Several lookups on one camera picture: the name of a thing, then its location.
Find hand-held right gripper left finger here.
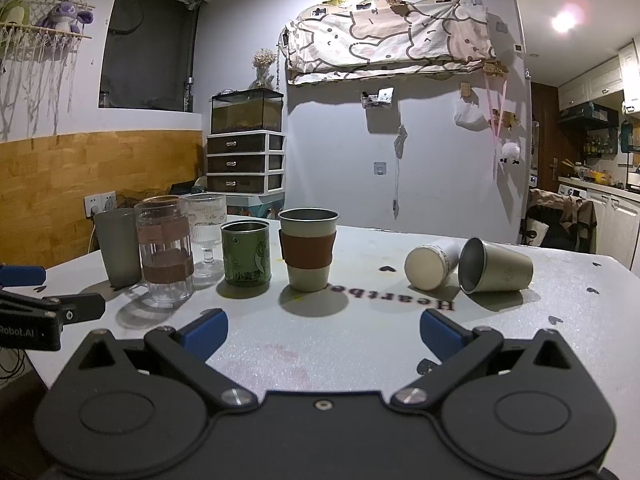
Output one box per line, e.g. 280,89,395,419
74,308,262,417

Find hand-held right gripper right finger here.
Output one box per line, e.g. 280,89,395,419
390,309,577,414

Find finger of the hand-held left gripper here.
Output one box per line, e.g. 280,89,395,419
0,264,48,290
0,291,107,329

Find white cup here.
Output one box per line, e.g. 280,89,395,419
404,239,462,291

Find plain steel cup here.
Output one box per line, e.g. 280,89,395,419
458,237,535,295

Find grey frosted cup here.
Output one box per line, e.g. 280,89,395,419
94,208,144,288

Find green printed tin cup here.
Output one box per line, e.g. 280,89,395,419
220,219,272,287

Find steel cup with brown sleeve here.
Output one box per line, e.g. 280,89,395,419
277,208,340,292

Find glass mug with brown bands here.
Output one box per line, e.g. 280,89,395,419
129,195,196,303

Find ribbed glass goblet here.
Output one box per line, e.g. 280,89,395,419
183,193,227,278

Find chair draped with clothes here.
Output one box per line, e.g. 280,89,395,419
519,188,599,254

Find white drawer unit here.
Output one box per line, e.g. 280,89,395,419
205,131,286,196

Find pink hanging ribbons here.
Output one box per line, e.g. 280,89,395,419
482,72,509,181

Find white hanging bag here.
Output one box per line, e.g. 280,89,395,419
453,97,489,130

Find white macrame hanging net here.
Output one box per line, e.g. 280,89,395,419
0,0,96,142

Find glass fish tank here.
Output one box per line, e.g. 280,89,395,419
210,88,285,135

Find brown wooden door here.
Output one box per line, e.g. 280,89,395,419
529,82,564,182

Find dark window curtain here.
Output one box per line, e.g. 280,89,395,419
98,0,204,112

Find purple plush toy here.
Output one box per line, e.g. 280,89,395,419
35,0,95,34

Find green plush toy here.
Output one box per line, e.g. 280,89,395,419
0,0,37,26

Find vase of dried flowers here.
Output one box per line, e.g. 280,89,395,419
252,48,278,90

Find printed cartoon cloth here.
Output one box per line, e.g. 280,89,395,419
283,0,497,86

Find round ceiling light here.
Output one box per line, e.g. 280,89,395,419
551,6,579,34

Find black cable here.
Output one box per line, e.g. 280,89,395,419
0,346,27,380

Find white hanging cable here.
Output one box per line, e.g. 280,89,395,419
391,124,409,217

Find clear wall shelf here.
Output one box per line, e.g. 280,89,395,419
360,88,395,110

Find white kitchen wall cabinets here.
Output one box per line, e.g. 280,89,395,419
557,39,640,112

